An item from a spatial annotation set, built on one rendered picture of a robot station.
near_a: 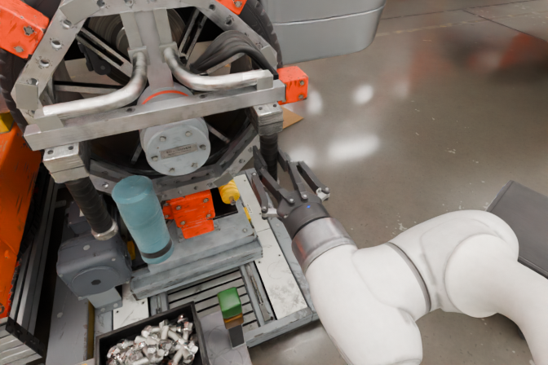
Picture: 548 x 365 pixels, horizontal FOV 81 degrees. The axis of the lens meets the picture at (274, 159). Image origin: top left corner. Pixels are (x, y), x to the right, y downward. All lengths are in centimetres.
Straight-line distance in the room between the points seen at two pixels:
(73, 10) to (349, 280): 62
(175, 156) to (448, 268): 51
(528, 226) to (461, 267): 103
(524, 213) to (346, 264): 113
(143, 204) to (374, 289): 54
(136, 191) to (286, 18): 75
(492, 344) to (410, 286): 111
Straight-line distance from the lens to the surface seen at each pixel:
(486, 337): 155
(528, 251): 138
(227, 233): 129
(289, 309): 129
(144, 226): 83
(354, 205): 172
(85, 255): 116
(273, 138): 61
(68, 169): 59
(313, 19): 124
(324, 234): 48
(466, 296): 46
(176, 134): 64
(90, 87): 87
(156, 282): 131
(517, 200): 155
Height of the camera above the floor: 126
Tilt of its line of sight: 41 degrees down
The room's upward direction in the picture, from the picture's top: straight up
